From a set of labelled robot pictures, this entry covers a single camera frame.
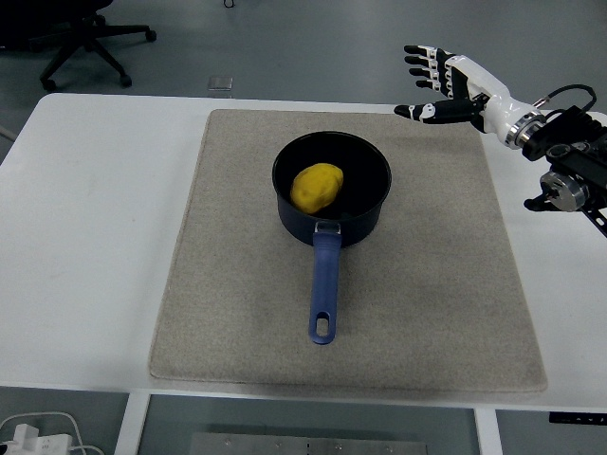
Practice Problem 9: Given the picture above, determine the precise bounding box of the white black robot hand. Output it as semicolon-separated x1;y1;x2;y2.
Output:
394;45;538;141

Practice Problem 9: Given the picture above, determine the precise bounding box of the beige fabric mat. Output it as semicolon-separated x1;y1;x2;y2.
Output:
148;108;549;393

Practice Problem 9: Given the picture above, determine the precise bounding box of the black table control panel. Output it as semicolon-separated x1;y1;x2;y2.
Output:
549;412;599;425

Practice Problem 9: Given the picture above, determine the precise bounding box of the white table leg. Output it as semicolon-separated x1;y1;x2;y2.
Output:
473;407;504;455
115;392;151;455

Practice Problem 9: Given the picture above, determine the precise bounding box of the grey metal plate with screws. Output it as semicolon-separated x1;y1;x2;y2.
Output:
190;431;429;455

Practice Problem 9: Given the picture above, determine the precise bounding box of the black office chair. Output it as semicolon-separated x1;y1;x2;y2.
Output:
0;0;157;92

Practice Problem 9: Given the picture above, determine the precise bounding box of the white power strip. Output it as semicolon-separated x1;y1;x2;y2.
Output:
0;423;73;455

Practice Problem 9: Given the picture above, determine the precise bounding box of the blue pot with handle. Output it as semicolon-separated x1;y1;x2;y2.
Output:
271;131;394;348

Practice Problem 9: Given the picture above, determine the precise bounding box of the white power cable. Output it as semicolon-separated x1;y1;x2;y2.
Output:
0;410;103;455

